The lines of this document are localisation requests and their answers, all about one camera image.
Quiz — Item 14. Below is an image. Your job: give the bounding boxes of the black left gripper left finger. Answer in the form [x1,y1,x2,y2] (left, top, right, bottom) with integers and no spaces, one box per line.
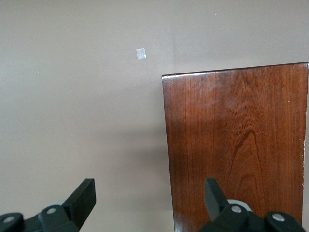
[0,178,97,232]

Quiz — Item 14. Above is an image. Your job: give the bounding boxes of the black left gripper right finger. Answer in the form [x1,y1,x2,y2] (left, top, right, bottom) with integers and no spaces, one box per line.
[197,178,306,232]

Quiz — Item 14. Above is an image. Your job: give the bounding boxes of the dark brown wooden cabinet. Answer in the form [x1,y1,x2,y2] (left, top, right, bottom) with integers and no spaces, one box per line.
[161,62,309,232]

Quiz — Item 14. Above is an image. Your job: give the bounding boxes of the brown table cover sheet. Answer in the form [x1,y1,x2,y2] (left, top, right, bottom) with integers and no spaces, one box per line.
[0,0,309,232]

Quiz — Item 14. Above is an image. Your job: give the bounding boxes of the small square tape patch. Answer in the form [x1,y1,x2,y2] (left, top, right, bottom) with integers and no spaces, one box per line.
[136,47,148,61]

